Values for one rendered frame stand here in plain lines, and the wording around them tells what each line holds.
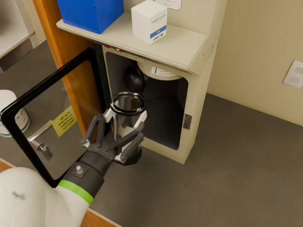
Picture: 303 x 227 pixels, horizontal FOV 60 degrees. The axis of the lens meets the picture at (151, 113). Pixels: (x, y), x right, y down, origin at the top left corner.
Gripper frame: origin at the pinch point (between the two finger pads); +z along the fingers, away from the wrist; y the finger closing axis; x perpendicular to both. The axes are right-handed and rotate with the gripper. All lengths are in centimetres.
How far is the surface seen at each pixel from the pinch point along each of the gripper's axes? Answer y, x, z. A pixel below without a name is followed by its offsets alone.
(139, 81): -1.3, -8.1, 6.5
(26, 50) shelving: 112, 49, 52
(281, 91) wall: -43, 19, 48
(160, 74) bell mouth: -6.8, -10.6, 9.2
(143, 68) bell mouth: -1.0, -10.3, 10.0
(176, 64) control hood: -16.2, -28.3, -4.1
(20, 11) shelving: 96, 15, 49
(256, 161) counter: -42, 30, 19
